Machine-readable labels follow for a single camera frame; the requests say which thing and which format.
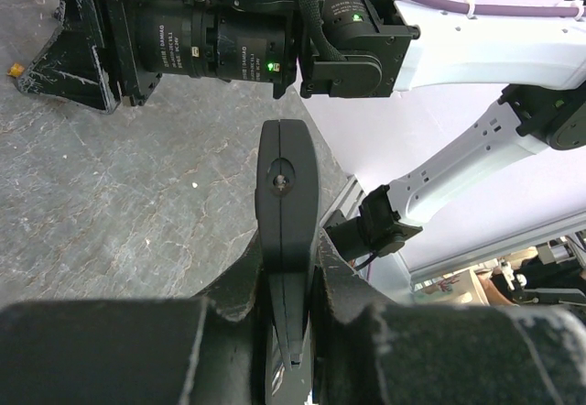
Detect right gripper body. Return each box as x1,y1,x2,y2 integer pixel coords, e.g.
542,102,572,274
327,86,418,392
93,0,297,107

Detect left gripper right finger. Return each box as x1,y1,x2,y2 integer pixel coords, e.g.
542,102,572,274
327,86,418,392
310,234,585,404

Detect red orange battery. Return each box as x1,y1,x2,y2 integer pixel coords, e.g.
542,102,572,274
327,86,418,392
7,63,25,78

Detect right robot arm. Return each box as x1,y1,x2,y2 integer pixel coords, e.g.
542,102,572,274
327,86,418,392
16,0,585,260

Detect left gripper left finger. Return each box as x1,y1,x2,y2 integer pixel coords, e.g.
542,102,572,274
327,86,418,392
1,239,261,404

